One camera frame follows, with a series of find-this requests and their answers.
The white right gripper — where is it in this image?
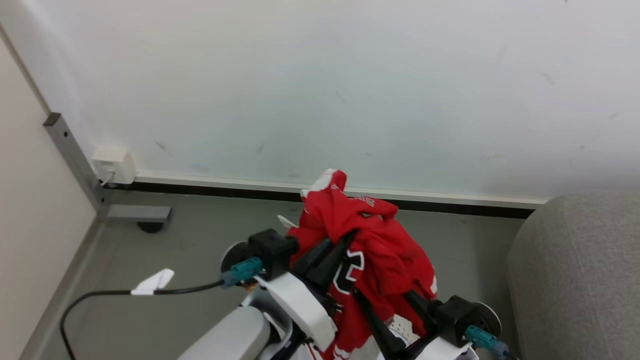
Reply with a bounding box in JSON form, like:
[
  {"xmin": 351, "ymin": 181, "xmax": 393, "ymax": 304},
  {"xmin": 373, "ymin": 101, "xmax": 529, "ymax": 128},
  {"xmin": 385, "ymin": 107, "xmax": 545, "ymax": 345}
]
[{"xmin": 352, "ymin": 288, "xmax": 480, "ymax": 360}]

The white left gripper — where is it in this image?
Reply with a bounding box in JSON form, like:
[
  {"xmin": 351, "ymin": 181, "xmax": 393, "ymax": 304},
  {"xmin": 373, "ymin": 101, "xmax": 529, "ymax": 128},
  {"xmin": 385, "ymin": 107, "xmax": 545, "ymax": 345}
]
[{"xmin": 254, "ymin": 230, "xmax": 360, "ymax": 352}]

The red basketball jersey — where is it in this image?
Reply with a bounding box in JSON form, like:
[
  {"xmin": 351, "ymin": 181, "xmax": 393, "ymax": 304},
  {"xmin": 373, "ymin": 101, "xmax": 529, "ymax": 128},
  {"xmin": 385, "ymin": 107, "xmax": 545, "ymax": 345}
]
[{"xmin": 277, "ymin": 169, "xmax": 439, "ymax": 360}]

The grey fabric sofa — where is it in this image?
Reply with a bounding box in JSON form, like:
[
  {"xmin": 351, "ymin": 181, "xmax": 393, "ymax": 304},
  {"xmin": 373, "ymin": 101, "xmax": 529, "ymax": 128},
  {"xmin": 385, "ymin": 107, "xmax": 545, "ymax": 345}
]
[{"xmin": 506, "ymin": 192, "xmax": 640, "ymax": 360}]

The short cable with teal plug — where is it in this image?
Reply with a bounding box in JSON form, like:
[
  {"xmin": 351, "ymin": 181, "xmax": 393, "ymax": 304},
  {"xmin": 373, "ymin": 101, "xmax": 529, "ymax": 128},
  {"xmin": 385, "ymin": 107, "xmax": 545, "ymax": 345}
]
[{"xmin": 464, "ymin": 324, "xmax": 521, "ymax": 360}]

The white wall baseboard strip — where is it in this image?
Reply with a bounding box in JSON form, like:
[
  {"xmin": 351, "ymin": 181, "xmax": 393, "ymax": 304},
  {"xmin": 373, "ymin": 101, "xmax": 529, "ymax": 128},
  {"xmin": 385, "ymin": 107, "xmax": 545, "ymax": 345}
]
[{"xmin": 104, "ymin": 172, "xmax": 547, "ymax": 220}]

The black cable with teal plug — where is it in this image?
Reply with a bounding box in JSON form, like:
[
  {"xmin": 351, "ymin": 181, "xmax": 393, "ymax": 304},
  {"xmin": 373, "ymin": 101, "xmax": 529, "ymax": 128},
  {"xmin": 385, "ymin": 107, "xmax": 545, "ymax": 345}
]
[{"xmin": 59, "ymin": 257, "xmax": 264, "ymax": 360}]

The white paper tag on cable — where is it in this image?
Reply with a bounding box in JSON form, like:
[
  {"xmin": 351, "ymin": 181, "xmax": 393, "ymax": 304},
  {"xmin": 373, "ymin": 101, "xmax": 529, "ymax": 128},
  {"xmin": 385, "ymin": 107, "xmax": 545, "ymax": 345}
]
[{"xmin": 130, "ymin": 268, "xmax": 175, "ymax": 296}]

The white wall socket box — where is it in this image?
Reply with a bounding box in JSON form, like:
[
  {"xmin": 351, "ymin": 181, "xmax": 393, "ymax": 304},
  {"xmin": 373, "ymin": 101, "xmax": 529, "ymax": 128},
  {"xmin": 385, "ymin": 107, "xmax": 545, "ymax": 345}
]
[{"xmin": 90, "ymin": 145, "xmax": 137, "ymax": 186}]

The grey metal frame leg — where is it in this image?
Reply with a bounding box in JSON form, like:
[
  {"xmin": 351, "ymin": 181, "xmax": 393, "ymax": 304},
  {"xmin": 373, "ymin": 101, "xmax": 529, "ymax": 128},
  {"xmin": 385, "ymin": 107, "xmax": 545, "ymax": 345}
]
[{"xmin": 43, "ymin": 112, "xmax": 172, "ymax": 224}]

